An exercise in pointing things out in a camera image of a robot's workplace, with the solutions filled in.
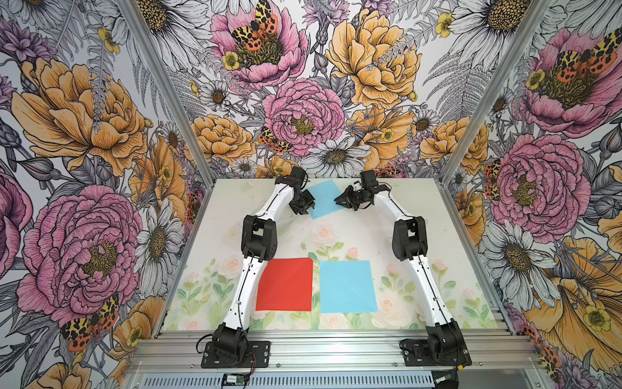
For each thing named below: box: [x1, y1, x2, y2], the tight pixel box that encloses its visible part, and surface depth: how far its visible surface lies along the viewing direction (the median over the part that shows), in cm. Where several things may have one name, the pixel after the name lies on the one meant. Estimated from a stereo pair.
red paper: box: [255, 257, 314, 313], surface depth 90 cm
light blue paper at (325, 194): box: [305, 179, 346, 220], surface depth 114 cm
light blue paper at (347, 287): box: [319, 260, 379, 314], surface depth 92 cm
